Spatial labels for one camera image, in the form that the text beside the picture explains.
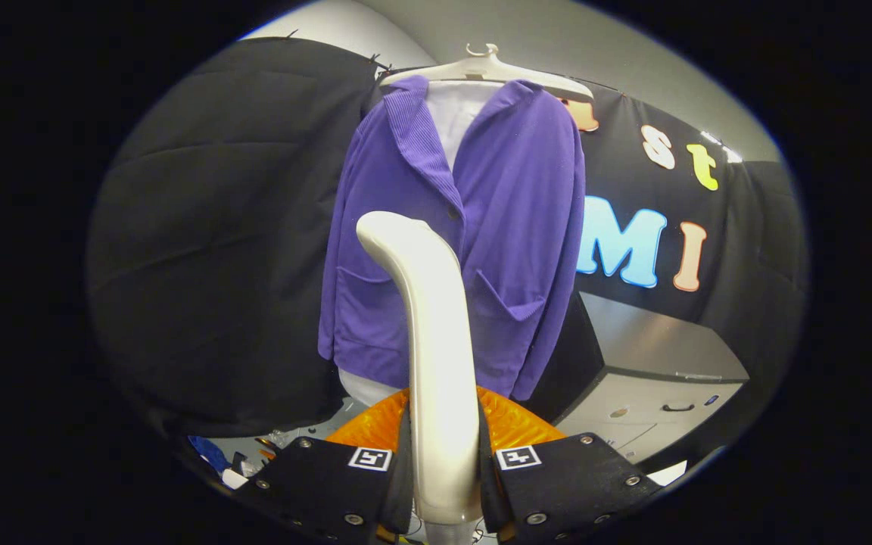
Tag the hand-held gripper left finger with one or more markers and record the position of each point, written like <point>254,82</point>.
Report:
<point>402,484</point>

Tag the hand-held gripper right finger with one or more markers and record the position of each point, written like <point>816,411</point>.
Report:
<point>489,484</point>

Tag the white garment steamer head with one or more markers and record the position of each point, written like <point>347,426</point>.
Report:
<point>432,341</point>

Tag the purple jacket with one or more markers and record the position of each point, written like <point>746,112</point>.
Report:
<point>519,227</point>

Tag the cream plastic clothes hanger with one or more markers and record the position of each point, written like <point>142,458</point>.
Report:
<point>481,70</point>

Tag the small white box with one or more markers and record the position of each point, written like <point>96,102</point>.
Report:
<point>233,478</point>

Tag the white flat object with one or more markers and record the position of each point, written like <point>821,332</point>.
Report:
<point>667,473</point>

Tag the blue cloth item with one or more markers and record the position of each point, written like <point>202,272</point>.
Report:
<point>209,453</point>

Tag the grey drawer cabinet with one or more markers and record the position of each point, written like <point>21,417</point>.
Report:
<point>655,341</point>

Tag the black backdrop cloth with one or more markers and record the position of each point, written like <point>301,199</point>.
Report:
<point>216,227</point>

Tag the small ceiling light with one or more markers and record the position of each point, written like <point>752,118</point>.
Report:
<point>731,155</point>

